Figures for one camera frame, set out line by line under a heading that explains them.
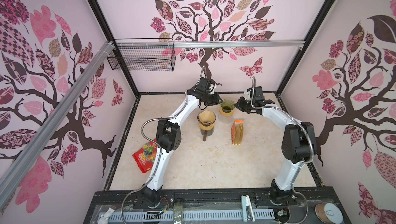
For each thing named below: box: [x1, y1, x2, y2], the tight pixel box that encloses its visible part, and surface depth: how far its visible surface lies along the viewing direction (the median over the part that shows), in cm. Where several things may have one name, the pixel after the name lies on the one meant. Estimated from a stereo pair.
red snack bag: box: [132, 138, 158, 174], surface depth 85 cm
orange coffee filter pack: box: [231, 119, 244, 146], surface depth 92 cm
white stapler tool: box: [240, 194, 256, 223], surface depth 71 cm
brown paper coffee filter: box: [198, 109, 216, 123], surface depth 90 cm
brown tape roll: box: [315, 202, 344, 224], surface depth 67 cm
